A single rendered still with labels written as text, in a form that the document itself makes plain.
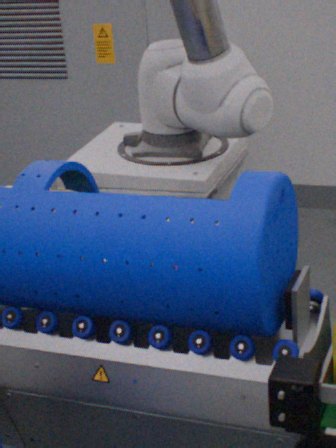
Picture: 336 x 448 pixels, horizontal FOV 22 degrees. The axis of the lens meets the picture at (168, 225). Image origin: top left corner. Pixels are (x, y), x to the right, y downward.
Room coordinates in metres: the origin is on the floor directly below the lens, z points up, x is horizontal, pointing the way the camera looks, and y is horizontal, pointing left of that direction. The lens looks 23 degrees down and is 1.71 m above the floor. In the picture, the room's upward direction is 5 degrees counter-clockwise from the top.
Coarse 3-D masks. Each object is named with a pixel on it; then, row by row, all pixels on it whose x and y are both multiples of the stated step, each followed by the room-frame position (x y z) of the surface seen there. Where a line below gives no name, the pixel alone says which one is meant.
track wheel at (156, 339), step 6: (156, 324) 1.31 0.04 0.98; (162, 324) 1.31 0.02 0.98; (150, 330) 1.30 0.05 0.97; (156, 330) 1.30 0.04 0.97; (162, 330) 1.30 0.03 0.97; (168, 330) 1.29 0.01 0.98; (150, 336) 1.30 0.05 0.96; (156, 336) 1.29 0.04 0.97; (162, 336) 1.29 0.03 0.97; (168, 336) 1.29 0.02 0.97; (150, 342) 1.29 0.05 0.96; (156, 342) 1.29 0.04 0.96; (162, 342) 1.28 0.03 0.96; (168, 342) 1.28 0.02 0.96; (162, 348) 1.28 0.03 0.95
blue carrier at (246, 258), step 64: (0, 192) 1.43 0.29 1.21; (64, 192) 1.39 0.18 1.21; (256, 192) 1.28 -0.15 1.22; (0, 256) 1.37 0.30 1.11; (64, 256) 1.32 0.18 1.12; (128, 256) 1.28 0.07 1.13; (192, 256) 1.24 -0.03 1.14; (256, 256) 1.20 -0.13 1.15; (192, 320) 1.26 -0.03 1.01; (256, 320) 1.20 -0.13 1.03
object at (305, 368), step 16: (272, 368) 1.11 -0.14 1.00; (288, 368) 1.10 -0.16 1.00; (304, 368) 1.10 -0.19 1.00; (320, 368) 1.11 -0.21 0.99; (272, 384) 1.08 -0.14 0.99; (288, 384) 1.07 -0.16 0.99; (304, 384) 1.06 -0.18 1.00; (272, 400) 1.08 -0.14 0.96; (288, 400) 1.07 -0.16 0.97; (304, 400) 1.06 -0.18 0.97; (320, 400) 1.10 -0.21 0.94; (272, 416) 1.08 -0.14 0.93; (288, 416) 1.07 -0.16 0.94; (304, 416) 1.06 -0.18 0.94; (320, 416) 1.09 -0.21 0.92; (304, 432) 1.07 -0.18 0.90
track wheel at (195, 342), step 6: (198, 330) 1.28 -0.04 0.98; (204, 330) 1.27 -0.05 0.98; (192, 336) 1.27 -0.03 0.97; (198, 336) 1.27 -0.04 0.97; (204, 336) 1.27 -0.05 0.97; (210, 336) 1.27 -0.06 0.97; (192, 342) 1.27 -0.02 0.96; (198, 342) 1.26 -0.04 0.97; (204, 342) 1.26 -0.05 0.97; (210, 342) 1.26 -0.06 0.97; (192, 348) 1.26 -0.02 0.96; (198, 348) 1.26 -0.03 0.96; (204, 348) 1.25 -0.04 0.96; (210, 348) 1.26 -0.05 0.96; (198, 354) 1.26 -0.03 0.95; (204, 354) 1.26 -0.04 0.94
